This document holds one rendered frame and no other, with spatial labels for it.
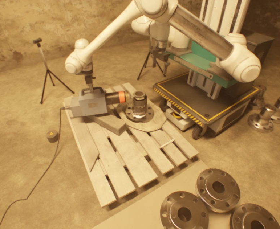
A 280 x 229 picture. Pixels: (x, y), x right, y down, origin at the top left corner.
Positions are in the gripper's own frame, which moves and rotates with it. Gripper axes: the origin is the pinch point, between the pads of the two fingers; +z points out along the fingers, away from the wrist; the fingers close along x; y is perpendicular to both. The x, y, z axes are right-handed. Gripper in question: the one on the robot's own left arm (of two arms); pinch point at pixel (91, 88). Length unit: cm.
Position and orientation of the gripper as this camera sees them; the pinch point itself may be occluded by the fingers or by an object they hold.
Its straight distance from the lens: 136.5
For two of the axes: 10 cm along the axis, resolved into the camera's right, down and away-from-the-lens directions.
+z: 0.0, 7.5, 6.7
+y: 9.8, -1.4, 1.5
